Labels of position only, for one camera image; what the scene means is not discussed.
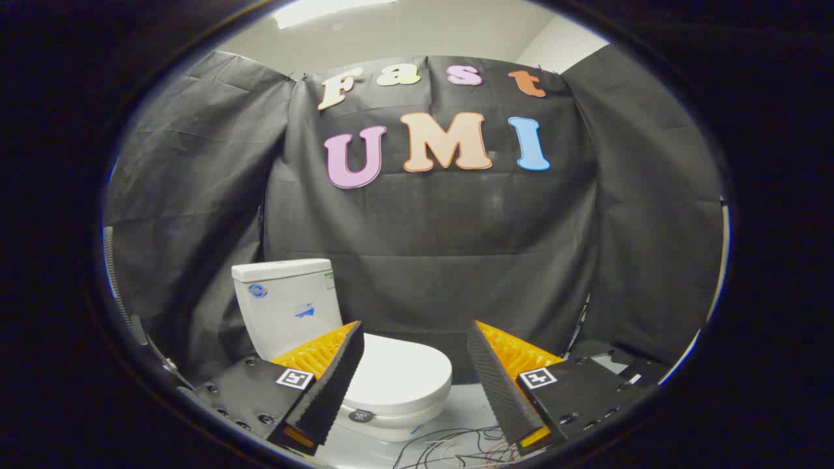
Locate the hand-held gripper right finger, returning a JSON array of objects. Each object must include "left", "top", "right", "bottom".
[{"left": 467, "top": 320, "right": 652, "bottom": 457}]

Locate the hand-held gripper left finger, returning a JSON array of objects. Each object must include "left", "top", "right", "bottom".
[{"left": 194, "top": 320, "right": 366, "bottom": 457}]

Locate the white toilet lid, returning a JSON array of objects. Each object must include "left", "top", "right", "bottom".
[{"left": 339, "top": 334, "right": 453, "bottom": 402}]

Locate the white ceramic toilet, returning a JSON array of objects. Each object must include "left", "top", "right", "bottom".
[{"left": 231, "top": 259, "right": 453, "bottom": 444}]

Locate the black backdrop cloth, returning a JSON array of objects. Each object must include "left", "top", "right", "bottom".
[{"left": 104, "top": 44, "right": 725, "bottom": 385}]

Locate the ceiling light panel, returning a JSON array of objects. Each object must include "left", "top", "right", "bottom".
[{"left": 272, "top": 0, "right": 397, "bottom": 30}]

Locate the tangle of cables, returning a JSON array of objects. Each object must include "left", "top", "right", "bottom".
[{"left": 391, "top": 426, "right": 522, "bottom": 469}]

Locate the grey ribbed hose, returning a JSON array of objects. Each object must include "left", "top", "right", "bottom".
[{"left": 103, "top": 227, "right": 134, "bottom": 326}]

